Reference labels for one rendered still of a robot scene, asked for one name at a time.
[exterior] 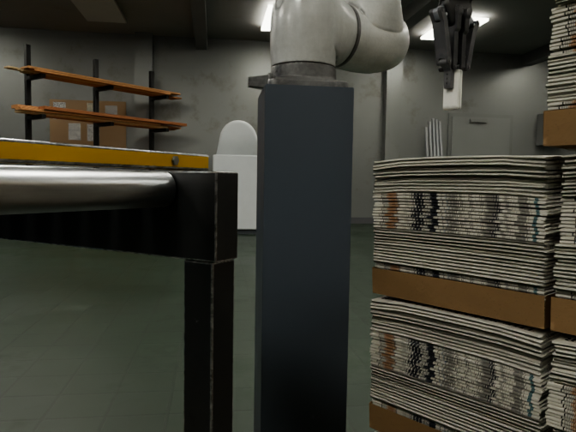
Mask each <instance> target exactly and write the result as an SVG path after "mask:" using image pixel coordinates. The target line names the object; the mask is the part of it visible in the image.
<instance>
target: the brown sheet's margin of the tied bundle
mask: <svg viewBox="0 0 576 432"><path fill-rule="evenodd" d="M543 145H544V146H561V145H576V108H568V109H560V110H550V111H544V112H543Z"/></svg>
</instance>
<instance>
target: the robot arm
mask: <svg viewBox="0 0 576 432"><path fill-rule="evenodd" d="M436 1H438V7H437V8H435V9H431V10H430V11H429V16H430V19H431V21H432V27H433V35H434V43H435V60H436V65H437V66H438V67H439V66H441V68H439V69H438V70H439V72H444V84H443V86H444V88H443V110H446V111H450V110H459V109H461V99H462V74H463V72H465V71H468V69H470V67H471V59H472V54H473V49H474V44H475V38H476V33H477V30H478V28H479V25H480V23H479V21H474V20H473V19H472V17H471V15H472V7H471V1H472V0H436ZM409 44H410V36H409V31H408V28H407V26H406V23H405V22H404V20H403V14H402V8H401V0H274V2H273V9H272V15H271V26H270V54H271V73H268V75H258V76H250V77H249V80H248V86H249V87H250V88H254V89H259V90H262V89H263V88H264V86H265V85H266V84H278V85H299V86H320V87H348V82H346V81H337V80H336V71H335V68H336V69H341V70H344V71H349V72H354V73H361V74H373V73H380V72H383V71H386V70H389V69H392V68H394V67H396V66H397V65H398V64H400V63H401V62H402V60H403V59H404V58H405V55H406V53H407V51H408V48H409Z"/></svg>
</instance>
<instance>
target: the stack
mask: <svg viewBox="0 0 576 432"><path fill-rule="evenodd" d="M379 164H384V165H379ZM373 171H375V172H380V173H373V176H376V177H375V184H374V187H380V188H375V190H376V191H373V194H374V196H373V198H375V199H374V201H378V202H375V205H374V207H376V208H373V210H375V211H373V213H372V215H374V217H373V219H374V221H377V222H374V224H376V225H374V228H375V229H374V230H373V233H375V236H374V240H375V241H374V245H375V250H374V254H373V256H374V262H375V264H379V265H375V267H377V268H381V269H386V270H392V271H398V272H403V273H413V274H418V275H423V276H429V277H435V278H440V279H450V280H455V281H460V282H466V283H471V284H476V285H486V286H491V287H496V288H502V289H506V290H511V291H521V292H526V293H531V294H537V295H541V296H545V297H544V317H545V301H546V296H548V295H550V294H554V293H556V292H559V293H556V294H555V295H556V296H557V297H559V298H566V299H571V300H576V154H571V155H534V156H518V155H478V156H446V157H424V158H407V159H390V160H382V161H375V165H373ZM385 171H391V172H385ZM381 178H382V179H381ZM370 309H372V310H370V314H373V316H372V319H373V320H372V321H371V324H373V325H372V327H371V328H370V331H371V332H373V333H370V335H372V336H371V338H373V339H372V341H371V343H372V345H370V346H371V347H370V351H369V352H371V353H370V355H373V356H371V357H372V358H370V360H372V361H371V362H370V363H371V366H370V368H371V369H372V371H371V374H372V377H371V388H370V391H371V392H370V397H371V398H372V402H373V403H372V404H374V405H378V406H380V407H382V408H384V409H387V410H389V411H392V412H395V413H397V414H400V415H401V416H404V417H408V418H410V419H412V420H414V421H417V422H419V423H422V424H425V425H427V426H430V427H431V428H434V429H438V430H440V431H442V432H576V335H572V334H567V333H560V332H556V331H551V330H550V327H548V328H546V329H541V328H537V327H529V326H526V325H521V324H517V323H513V322H509V321H502V320H497V319H493V318H489V317H485V316H480V315H474V314H469V313H466V312H461V311H457V310H453V309H445V308H442V307H437V306H433V305H429V304H425V303H418V302H413V301H409V300H405V299H401V298H396V297H390V296H382V297H378V298H374V299H372V303H371V304H370Z"/></svg>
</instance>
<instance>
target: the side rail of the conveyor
mask: <svg viewBox="0 0 576 432"><path fill-rule="evenodd" d="M167 172H169V173H170V174H171V175H172V176H173V178H174V180H175V183H176V187H177V191H176V196H175V198H174V200H173V202H172V203H171V204H170V205H169V206H167V207H149V208H130V209H112V210H94V211H76V212H58V213H23V214H4V215H0V238H2V239H9V240H17V241H25V242H33V243H47V244H55V245H62V246H70V247H78V248H86V249H101V250H109V251H116V252H124V253H132V254H140V255H155V256H162V257H170V258H178V259H185V260H193V261H208V262H220V261H228V260H232V259H236V258H237V192H238V173H237V172H234V171H167Z"/></svg>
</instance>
